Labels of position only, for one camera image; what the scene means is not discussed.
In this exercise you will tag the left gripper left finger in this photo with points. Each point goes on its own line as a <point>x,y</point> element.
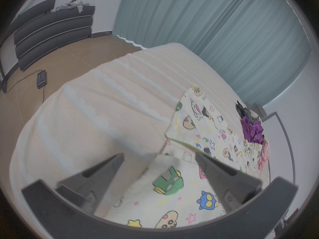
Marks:
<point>94,183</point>

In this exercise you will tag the white printed pyjama top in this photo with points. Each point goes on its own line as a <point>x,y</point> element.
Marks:
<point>174,195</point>

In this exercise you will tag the bed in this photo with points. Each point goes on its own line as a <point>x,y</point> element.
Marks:
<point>99,113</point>

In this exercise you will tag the black chest of drawers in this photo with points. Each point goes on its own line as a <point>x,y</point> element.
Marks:
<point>54,33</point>

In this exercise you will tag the black power adapter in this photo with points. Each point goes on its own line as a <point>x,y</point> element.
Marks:
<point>41,79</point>

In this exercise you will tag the pink garment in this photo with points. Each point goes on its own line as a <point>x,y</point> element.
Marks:
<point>263,155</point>

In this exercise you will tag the grey bedside table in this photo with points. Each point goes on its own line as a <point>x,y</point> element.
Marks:
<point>258,108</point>

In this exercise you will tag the black garment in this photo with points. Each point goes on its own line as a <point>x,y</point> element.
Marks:
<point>243,109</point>

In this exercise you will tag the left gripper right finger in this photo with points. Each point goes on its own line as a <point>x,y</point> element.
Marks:
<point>229,185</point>

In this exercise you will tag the blue-green curtain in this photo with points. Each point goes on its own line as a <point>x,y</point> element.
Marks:
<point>211,33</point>

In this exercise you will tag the pile of clothes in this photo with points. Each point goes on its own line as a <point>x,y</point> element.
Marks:
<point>72,5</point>

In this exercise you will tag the purple satin garment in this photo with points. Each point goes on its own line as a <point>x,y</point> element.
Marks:
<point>253,131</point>

